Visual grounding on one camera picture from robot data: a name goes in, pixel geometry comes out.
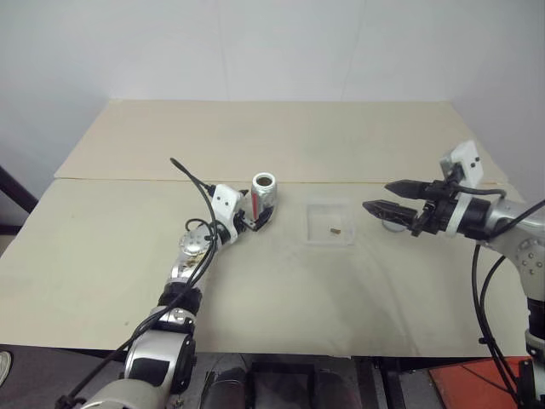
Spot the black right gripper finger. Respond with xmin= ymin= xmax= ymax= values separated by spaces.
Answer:
xmin=362 ymin=199 xmax=421 ymax=228
xmin=383 ymin=179 xmax=429 ymax=199

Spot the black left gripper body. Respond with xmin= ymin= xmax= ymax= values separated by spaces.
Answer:
xmin=232 ymin=199 xmax=260 ymax=233

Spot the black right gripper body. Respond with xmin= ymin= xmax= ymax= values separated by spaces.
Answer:
xmin=410 ymin=180 xmax=459 ymax=238

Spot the silver cylindrical can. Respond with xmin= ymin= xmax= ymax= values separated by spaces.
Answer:
xmin=250 ymin=171 xmax=280 ymax=223

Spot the clear plastic tray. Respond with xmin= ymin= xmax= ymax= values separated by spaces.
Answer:
xmin=303 ymin=196 xmax=357 ymax=249

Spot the black box between rounded shapes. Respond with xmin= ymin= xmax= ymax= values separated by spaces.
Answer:
xmin=250 ymin=360 xmax=317 ymax=409

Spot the dark rounded shape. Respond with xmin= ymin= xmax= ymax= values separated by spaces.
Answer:
xmin=207 ymin=366 xmax=253 ymax=409
xmin=313 ymin=369 xmax=355 ymax=409

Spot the orange red panel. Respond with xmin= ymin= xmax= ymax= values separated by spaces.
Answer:
xmin=428 ymin=356 xmax=545 ymax=409

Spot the black slanted bar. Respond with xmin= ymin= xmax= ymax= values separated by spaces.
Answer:
xmin=0 ymin=164 xmax=41 ymax=238

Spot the dark grey board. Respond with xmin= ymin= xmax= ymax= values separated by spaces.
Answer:
xmin=0 ymin=344 xmax=133 ymax=409

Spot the white shoe tip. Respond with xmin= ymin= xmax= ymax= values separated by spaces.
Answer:
xmin=0 ymin=350 xmax=14 ymax=387

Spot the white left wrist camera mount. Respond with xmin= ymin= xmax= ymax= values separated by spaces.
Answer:
xmin=209 ymin=183 xmax=244 ymax=245

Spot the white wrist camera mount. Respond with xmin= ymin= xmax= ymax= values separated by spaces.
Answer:
xmin=209 ymin=183 xmax=244 ymax=245
xmin=439 ymin=140 xmax=485 ymax=237

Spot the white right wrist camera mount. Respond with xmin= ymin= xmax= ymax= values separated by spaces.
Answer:
xmin=439 ymin=140 xmax=485 ymax=237

